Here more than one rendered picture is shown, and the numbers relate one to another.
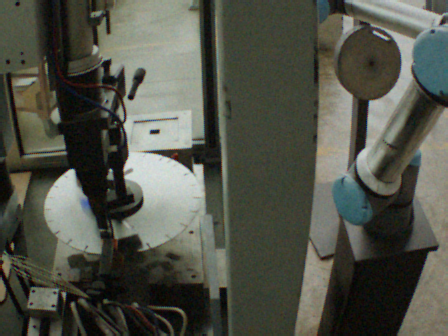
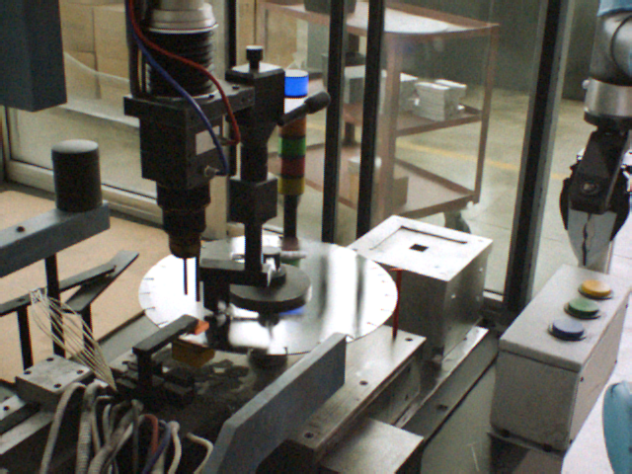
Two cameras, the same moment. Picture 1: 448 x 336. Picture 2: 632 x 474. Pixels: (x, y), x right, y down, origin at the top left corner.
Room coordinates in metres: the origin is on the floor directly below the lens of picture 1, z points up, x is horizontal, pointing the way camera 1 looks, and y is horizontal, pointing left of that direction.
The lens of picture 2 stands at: (0.02, -0.40, 1.47)
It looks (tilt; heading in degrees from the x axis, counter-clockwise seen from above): 24 degrees down; 33
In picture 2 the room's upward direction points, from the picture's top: 2 degrees clockwise
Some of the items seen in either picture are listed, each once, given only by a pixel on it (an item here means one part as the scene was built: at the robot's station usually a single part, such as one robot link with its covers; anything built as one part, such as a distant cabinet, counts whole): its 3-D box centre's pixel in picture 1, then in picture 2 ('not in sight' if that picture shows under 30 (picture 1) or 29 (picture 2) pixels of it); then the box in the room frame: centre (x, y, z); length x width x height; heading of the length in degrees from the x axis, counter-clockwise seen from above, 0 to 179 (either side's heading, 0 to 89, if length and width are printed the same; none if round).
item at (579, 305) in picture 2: not in sight; (582, 310); (1.14, -0.12, 0.90); 0.04 x 0.04 x 0.02
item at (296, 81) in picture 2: not in sight; (293, 83); (1.11, 0.36, 1.14); 0.05 x 0.04 x 0.03; 93
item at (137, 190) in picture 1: (115, 193); (269, 278); (0.85, 0.21, 0.96); 0.11 x 0.11 x 0.03
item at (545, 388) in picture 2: not in sight; (564, 354); (1.14, -0.10, 0.82); 0.28 x 0.11 x 0.15; 3
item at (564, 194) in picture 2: not in sight; (578, 199); (1.13, -0.09, 1.06); 0.05 x 0.02 x 0.09; 92
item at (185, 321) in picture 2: (110, 267); (171, 355); (0.65, 0.20, 0.95); 0.10 x 0.03 x 0.07; 3
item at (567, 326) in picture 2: not in sight; (567, 331); (1.07, -0.12, 0.90); 0.04 x 0.04 x 0.02
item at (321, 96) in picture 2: (126, 83); (291, 106); (0.81, 0.15, 1.21); 0.08 x 0.06 x 0.03; 3
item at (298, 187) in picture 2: not in sight; (290, 182); (1.11, 0.36, 0.98); 0.05 x 0.04 x 0.03; 93
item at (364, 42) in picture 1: (359, 119); not in sight; (1.94, -0.57, 0.50); 0.50 x 0.50 x 1.00; 14
